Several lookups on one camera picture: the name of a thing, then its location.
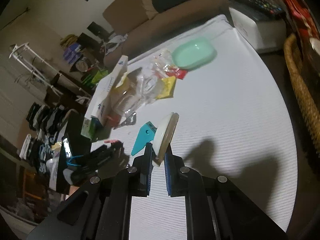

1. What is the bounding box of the white tissue box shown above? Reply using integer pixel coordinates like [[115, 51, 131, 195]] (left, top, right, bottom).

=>
[[229, 7, 286, 53]]

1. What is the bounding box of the teal plastic clip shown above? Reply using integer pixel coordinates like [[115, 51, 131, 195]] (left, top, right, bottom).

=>
[[131, 121, 157, 156]]

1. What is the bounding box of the wicker basket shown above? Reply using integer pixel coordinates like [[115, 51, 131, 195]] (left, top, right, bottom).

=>
[[284, 33, 319, 154]]

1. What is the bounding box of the white clothes rack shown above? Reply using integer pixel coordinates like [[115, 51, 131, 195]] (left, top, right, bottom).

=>
[[9, 42, 91, 98]]

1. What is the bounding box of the brown sofa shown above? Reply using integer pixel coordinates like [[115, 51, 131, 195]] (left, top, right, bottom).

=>
[[103, 0, 228, 68]]

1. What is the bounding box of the pile of clothes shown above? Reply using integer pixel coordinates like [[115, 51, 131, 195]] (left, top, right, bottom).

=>
[[19, 103, 69, 176]]

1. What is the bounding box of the green plastic dish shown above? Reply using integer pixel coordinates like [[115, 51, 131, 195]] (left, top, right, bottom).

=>
[[171, 37, 217, 70]]

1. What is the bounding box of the black remote control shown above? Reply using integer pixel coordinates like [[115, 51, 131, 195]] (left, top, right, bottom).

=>
[[230, 0, 286, 20]]

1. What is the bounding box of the yellow sauce packet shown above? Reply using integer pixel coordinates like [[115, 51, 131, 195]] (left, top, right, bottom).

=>
[[156, 76, 176, 100]]

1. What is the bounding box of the round white wooden lid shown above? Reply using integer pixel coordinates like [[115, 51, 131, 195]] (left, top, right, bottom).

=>
[[152, 112, 179, 166]]

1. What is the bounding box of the clear plastic container bag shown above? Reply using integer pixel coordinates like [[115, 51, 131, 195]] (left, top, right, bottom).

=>
[[107, 68, 164, 122]]

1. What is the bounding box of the red sauce packet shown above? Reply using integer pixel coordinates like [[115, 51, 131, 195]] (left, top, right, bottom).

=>
[[164, 65, 188, 80]]

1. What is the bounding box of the green yellow bag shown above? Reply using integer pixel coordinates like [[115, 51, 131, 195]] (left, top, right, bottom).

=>
[[81, 70, 108, 86]]

